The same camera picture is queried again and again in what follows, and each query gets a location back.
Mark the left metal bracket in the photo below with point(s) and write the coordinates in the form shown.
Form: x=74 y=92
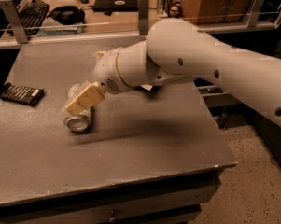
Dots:
x=14 y=20

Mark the silver green 7up can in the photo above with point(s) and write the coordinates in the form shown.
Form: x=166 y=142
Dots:
x=79 y=123

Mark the grey metal shelf rail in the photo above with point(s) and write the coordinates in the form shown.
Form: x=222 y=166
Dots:
x=214 y=96

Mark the black headphones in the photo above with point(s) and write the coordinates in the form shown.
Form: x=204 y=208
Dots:
x=67 y=15

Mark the black keyboard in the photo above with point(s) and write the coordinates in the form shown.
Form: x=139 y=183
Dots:
x=32 y=16

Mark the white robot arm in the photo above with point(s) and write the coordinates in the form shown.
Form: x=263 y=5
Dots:
x=175 y=51

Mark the black laptop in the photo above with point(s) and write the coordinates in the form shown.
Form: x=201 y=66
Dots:
x=115 y=5

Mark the sea salt chip bag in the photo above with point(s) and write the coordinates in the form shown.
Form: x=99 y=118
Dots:
x=147 y=87

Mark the wooden cabinet panel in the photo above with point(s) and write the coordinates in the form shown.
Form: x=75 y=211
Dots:
x=214 y=11

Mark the metal bracket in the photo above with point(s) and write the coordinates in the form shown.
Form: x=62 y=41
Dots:
x=14 y=20
x=143 y=16
x=253 y=13

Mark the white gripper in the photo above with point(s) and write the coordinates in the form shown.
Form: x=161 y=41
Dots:
x=106 y=69

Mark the dark snack bar wrapper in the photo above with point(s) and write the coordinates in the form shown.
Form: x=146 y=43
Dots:
x=21 y=94

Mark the right metal bracket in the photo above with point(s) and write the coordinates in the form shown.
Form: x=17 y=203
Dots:
x=253 y=13

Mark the glass jar cluster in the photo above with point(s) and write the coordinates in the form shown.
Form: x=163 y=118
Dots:
x=167 y=8

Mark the drawer pull knob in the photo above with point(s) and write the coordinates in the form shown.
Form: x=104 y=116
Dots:
x=113 y=218

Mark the middle metal bracket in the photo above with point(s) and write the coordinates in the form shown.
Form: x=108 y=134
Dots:
x=143 y=16

